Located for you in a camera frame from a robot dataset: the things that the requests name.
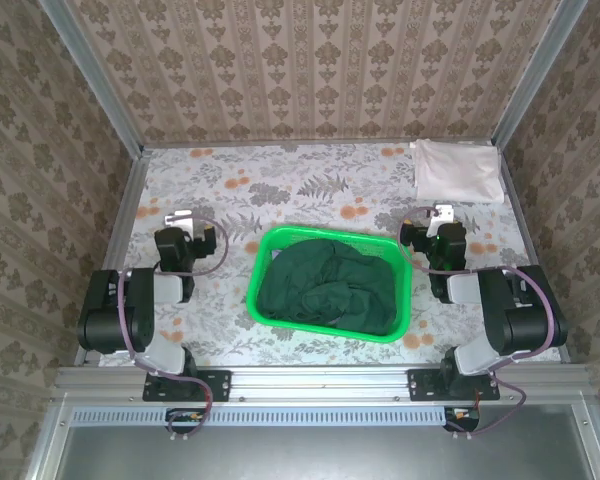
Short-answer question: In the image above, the grey slotted cable duct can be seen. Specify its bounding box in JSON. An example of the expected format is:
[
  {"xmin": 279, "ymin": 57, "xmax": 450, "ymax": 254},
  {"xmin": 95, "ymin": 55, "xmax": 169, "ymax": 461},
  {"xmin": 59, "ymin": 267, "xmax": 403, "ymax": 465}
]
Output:
[{"xmin": 71, "ymin": 405, "xmax": 449, "ymax": 428}]

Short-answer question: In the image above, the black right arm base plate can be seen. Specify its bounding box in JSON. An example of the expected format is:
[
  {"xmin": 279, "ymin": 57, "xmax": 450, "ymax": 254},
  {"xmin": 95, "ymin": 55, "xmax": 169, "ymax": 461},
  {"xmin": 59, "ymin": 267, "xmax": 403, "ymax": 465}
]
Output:
[{"xmin": 407, "ymin": 368, "xmax": 501, "ymax": 403}]

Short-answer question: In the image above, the aluminium side rail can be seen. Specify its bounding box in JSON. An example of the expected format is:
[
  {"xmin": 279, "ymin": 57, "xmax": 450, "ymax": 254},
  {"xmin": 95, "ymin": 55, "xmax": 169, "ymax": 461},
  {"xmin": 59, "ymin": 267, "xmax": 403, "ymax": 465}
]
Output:
[
  {"xmin": 74, "ymin": 147, "xmax": 152, "ymax": 367},
  {"xmin": 494, "ymin": 144, "xmax": 572, "ymax": 364}
]

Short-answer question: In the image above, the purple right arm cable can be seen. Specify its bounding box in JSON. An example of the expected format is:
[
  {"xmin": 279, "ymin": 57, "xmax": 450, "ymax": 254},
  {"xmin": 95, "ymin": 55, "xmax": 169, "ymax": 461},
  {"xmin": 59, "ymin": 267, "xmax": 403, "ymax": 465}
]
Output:
[{"xmin": 401, "ymin": 207, "xmax": 556, "ymax": 440}]

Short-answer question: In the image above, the floral patterned table cover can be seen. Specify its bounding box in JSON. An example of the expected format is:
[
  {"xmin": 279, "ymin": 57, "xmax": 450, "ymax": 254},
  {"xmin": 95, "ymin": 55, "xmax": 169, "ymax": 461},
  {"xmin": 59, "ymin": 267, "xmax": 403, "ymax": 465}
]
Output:
[{"xmin": 99, "ymin": 142, "xmax": 564, "ymax": 369}]

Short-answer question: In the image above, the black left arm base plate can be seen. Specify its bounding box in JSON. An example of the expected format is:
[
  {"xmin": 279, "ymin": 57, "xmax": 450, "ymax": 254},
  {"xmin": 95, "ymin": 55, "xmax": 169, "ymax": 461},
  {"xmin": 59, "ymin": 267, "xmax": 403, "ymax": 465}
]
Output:
[{"xmin": 143, "ymin": 368, "xmax": 232, "ymax": 403}]

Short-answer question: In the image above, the green plastic basket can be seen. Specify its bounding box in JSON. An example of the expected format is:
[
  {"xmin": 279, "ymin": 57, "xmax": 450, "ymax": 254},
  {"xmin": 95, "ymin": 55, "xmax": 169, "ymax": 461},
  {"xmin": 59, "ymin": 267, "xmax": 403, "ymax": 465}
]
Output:
[{"xmin": 247, "ymin": 224, "xmax": 414, "ymax": 345}]

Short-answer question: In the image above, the black connector board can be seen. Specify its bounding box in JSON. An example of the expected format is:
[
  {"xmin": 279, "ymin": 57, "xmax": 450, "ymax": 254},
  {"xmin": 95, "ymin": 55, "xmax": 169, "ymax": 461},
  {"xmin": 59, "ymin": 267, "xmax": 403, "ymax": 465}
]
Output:
[
  {"xmin": 443, "ymin": 405, "xmax": 482, "ymax": 433},
  {"xmin": 165, "ymin": 408, "xmax": 207, "ymax": 434}
]

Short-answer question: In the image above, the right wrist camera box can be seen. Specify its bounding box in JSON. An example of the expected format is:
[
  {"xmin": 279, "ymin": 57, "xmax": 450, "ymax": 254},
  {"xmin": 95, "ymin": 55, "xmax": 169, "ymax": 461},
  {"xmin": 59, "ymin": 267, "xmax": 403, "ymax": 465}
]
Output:
[{"xmin": 427, "ymin": 203, "xmax": 455, "ymax": 236}]

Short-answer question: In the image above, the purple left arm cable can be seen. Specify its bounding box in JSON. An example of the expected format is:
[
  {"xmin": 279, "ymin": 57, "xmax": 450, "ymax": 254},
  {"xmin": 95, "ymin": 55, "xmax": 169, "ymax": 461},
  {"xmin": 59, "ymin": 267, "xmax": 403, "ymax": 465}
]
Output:
[{"xmin": 117, "ymin": 215, "xmax": 230, "ymax": 442}]

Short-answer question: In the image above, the white folded t-shirt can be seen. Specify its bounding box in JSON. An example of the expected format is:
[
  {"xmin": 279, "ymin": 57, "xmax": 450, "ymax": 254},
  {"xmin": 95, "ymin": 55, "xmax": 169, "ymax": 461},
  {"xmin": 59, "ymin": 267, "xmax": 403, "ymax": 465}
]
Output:
[{"xmin": 409, "ymin": 138, "xmax": 506, "ymax": 205}]

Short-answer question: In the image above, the dark green t-shirt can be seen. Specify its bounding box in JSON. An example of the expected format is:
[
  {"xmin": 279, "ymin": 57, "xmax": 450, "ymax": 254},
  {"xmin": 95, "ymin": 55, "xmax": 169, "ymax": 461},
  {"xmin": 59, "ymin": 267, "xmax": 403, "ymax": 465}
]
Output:
[{"xmin": 257, "ymin": 238, "xmax": 399, "ymax": 334}]

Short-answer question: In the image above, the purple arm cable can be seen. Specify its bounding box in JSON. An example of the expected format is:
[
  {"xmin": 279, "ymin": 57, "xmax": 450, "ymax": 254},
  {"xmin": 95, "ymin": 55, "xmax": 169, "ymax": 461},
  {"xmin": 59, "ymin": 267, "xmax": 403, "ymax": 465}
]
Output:
[
  {"xmin": 401, "ymin": 207, "xmax": 556, "ymax": 440},
  {"xmin": 117, "ymin": 215, "xmax": 230, "ymax": 442}
]

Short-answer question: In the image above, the grey metal sheet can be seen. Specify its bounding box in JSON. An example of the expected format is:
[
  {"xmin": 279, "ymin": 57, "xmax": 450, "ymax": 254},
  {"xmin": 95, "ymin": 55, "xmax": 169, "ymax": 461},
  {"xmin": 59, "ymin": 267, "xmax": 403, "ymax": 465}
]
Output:
[{"xmin": 24, "ymin": 399, "xmax": 600, "ymax": 480}]

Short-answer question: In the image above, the aluminium frame post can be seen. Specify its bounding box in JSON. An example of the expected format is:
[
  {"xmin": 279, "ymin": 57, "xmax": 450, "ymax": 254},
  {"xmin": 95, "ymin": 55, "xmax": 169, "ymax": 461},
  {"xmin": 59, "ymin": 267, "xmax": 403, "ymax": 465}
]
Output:
[
  {"xmin": 37, "ymin": 0, "xmax": 146, "ymax": 157},
  {"xmin": 492, "ymin": 0, "xmax": 589, "ymax": 149}
]

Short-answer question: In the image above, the aluminium table edge rail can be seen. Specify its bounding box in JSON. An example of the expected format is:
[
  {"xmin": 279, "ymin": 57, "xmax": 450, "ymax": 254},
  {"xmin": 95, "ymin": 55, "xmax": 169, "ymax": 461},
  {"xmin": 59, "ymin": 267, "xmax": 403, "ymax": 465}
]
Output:
[{"xmin": 54, "ymin": 363, "xmax": 599, "ymax": 402}]

